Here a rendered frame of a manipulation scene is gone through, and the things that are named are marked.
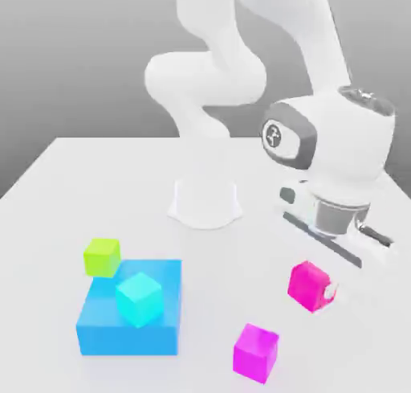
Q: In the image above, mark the small cyan cube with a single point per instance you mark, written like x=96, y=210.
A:
x=139, y=299

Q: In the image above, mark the small magenta cube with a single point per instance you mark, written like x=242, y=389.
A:
x=255, y=354

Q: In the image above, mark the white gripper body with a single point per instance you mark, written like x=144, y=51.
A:
x=324, y=240

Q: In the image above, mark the small pink cube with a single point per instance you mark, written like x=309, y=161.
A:
x=306, y=287

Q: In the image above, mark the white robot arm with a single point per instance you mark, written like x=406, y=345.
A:
x=346, y=148

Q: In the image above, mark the large blue box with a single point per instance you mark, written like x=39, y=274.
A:
x=128, y=338

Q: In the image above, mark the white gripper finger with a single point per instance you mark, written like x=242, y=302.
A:
x=330, y=292

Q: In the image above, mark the small lime green cube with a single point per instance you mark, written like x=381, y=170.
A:
x=101, y=258

